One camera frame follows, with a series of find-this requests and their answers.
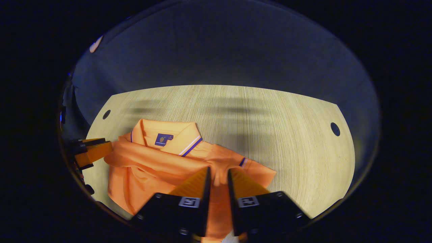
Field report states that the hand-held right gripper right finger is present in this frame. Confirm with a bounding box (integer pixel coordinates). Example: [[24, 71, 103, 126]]
[[227, 168, 311, 237]]

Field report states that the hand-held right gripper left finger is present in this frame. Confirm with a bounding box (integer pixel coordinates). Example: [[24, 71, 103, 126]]
[[130, 166, 211, 238]]

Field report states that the orange T-shirt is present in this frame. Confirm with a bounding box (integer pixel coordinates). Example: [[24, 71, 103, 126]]
[[104, 119, 277, 243]]

